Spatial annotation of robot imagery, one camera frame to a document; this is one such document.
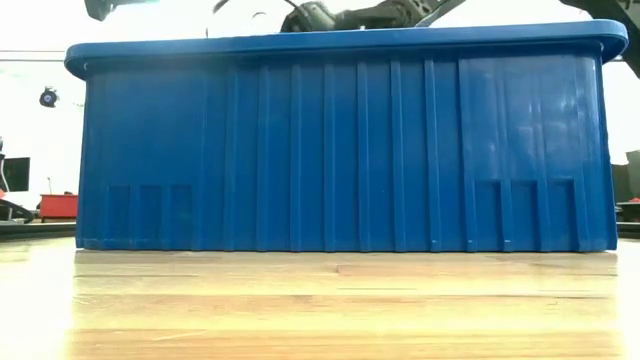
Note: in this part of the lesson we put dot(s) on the blue plastic bin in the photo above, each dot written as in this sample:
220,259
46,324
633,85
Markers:
350,150

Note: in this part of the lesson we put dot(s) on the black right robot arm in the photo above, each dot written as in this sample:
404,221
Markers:
625,20

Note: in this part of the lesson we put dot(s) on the red box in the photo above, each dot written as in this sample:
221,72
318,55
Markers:
57,207

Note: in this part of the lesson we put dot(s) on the black monitor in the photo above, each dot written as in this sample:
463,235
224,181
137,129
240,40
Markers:
17,175

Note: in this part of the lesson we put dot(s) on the dark grey cabinet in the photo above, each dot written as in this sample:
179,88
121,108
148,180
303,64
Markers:
634,175

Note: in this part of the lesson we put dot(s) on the round black wall device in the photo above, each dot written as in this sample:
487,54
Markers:
49,97

